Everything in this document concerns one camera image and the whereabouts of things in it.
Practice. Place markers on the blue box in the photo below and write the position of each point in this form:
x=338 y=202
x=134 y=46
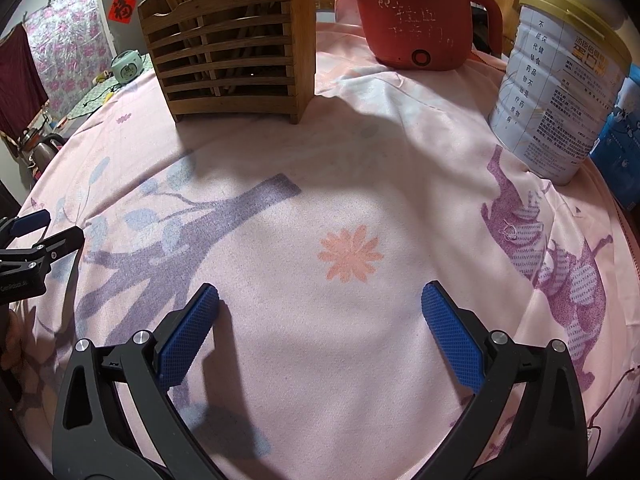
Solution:
x=622 y=145

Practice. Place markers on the red paper wall decoration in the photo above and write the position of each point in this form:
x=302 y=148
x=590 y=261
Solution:
x=122 y=8

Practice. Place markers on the steel kettle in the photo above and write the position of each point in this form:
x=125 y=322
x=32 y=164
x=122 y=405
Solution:
x=42 y=147

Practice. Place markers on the white tin can gold lid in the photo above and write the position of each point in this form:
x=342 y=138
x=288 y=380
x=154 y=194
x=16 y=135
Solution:
x=555 y=85

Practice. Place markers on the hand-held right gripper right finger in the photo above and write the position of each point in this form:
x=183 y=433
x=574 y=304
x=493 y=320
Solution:
x=450 y=330

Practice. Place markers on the small green rice cooker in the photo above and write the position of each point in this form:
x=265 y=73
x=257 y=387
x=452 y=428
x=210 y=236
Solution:
x=127 y=67

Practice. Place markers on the red electric pot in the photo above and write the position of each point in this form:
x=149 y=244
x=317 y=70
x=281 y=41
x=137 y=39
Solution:
x=420 y=25

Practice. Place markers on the pink floral tablecloth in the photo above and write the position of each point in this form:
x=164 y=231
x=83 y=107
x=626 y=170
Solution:
x=325 y=185

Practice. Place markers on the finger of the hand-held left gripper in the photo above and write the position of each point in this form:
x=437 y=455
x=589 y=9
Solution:
x=60 y=244
x=30 y=221

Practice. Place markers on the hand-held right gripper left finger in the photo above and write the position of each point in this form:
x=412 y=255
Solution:
x=190 y=330

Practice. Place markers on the wooden slatted chopstick holder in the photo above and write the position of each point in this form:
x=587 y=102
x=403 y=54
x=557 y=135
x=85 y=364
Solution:
x=225 y=60

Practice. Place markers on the dark red hanging cloth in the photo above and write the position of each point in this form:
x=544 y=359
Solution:
x=20 y=80

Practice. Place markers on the green floral cloth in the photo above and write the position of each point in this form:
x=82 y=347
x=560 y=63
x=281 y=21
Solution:
x=100 y=97

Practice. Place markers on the pink floral hanging cloth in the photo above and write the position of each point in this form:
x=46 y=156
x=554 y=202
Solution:
x=70 y=50

